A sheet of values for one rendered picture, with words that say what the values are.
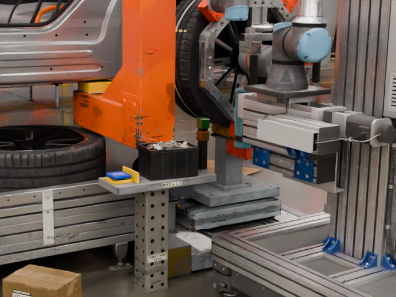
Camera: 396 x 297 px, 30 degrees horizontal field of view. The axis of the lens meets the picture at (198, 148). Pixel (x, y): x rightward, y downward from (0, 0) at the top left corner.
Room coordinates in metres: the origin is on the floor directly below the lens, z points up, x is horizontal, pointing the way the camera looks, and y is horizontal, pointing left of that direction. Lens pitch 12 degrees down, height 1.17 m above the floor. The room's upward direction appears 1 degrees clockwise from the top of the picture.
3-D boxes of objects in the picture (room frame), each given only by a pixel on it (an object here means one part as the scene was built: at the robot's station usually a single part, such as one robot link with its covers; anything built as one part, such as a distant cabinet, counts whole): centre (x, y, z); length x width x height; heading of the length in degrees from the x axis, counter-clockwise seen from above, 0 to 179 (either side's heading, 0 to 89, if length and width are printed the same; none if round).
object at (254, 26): (3.18, -0.22, 1.03); 0.19 x 0.18 x 0.11; 32
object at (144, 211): (2.74, 0.17, 0.21); 0.10 x 0.10 x 0.42; 32
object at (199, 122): (2.86, -0.02, 0.64); 0.04 x 0.04 x 0.04; 32
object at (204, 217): (3.44, -0.10, 0.13); 0.50 x 0.36 x 0.10; 122
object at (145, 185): (2.76, 0.15, 0.44); 0.43 x 0.17 x 0.03; 122
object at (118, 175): (2.66, 0.29, 0.47); 0.07 x 0.07 x 0.02; 32
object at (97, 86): (3.41, 0.48, 0.71); 0.14 x 0.14 x 0.05; 32
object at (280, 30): (2.64, -0.32, 0.98); 0.13 x 0.12 x 0.14; 21
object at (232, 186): (3.48, -0.15, 0.32); 0.40 x 0.30 x 0.28; 122
